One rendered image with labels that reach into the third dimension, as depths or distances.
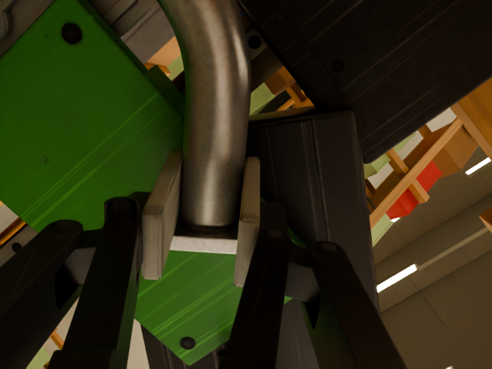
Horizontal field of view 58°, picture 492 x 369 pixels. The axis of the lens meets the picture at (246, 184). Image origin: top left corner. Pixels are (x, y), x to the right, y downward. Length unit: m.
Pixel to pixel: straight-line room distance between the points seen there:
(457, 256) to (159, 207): 7.73
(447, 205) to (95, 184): 9.58
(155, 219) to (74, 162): 0.11
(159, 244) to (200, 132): 0.06
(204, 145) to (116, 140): 0.07
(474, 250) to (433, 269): 0.68
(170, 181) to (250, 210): 0.04
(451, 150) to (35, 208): 4.12
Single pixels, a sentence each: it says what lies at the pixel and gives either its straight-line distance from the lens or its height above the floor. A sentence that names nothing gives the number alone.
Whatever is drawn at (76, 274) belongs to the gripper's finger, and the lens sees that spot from 0.16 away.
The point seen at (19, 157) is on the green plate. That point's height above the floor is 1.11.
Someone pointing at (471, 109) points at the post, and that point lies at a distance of 1.04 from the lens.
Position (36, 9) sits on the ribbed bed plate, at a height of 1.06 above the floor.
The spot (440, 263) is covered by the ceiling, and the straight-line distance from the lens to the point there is 7.87.
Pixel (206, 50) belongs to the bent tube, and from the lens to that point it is 0.19.
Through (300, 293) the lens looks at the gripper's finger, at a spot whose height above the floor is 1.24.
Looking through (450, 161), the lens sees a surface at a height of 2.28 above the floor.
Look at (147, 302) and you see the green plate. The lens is 0.29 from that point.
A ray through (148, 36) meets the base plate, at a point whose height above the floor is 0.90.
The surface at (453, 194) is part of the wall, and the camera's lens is 9.73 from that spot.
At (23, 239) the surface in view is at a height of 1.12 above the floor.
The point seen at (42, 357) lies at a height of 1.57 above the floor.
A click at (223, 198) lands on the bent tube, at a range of 0.21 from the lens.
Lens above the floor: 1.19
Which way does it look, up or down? 2 degrees up
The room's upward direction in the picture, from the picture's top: 142 degrees clockwise
